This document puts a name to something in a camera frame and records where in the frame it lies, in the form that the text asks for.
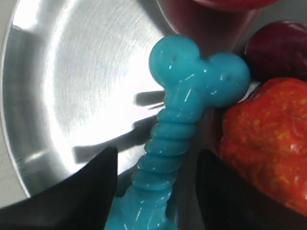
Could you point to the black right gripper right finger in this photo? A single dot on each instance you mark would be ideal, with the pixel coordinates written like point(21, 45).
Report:
point(227, 202)

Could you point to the round stainless steel plate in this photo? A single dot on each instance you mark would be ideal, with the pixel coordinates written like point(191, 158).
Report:
point(75, 79)

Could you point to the red apple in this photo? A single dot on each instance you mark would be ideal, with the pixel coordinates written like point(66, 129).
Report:
point(215, 25)

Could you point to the teal toy bone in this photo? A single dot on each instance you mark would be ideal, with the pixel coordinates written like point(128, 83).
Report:
point(192, 85)

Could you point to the orange toy pumpkin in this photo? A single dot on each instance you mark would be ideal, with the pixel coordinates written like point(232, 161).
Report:
point(265, 141)

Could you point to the dark red toy sausage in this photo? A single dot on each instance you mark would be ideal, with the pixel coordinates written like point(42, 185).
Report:
point(278, 49)

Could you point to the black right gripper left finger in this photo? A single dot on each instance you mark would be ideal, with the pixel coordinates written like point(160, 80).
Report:
point(80, 202)

